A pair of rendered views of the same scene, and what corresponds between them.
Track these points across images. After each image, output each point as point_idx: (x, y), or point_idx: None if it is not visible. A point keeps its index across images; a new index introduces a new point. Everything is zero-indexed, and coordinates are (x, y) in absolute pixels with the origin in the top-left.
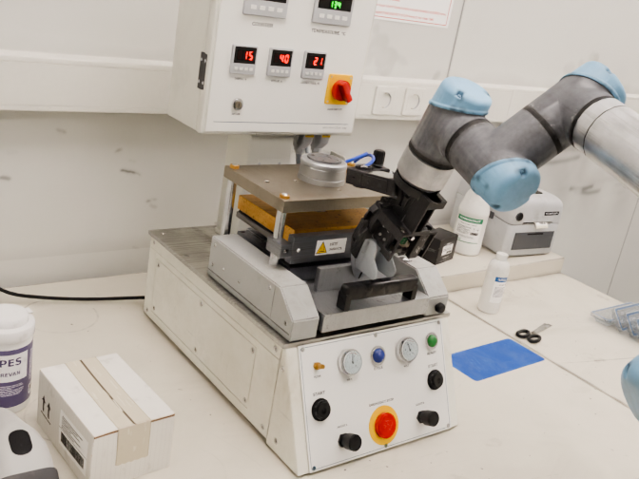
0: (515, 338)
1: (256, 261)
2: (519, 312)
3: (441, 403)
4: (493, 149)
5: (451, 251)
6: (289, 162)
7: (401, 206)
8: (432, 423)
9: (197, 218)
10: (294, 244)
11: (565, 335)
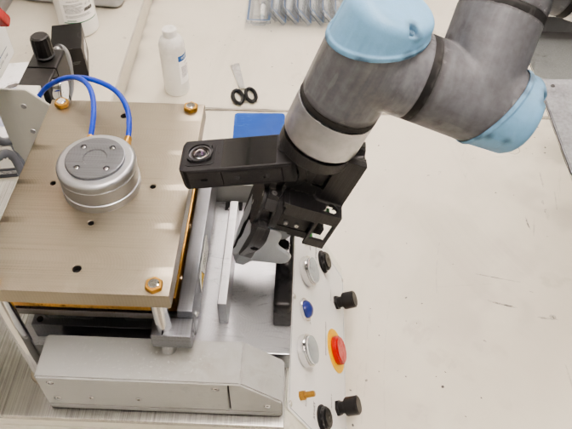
0: (239, 108)
1: (151, 368)
2: (199, 68)
3: (333, 271)
4: (496, 90)
5: (86, 46)
6: None
7: (308, 181)
8: (356, 304)
9: None
10: (193, 316)
11: (258, 65)
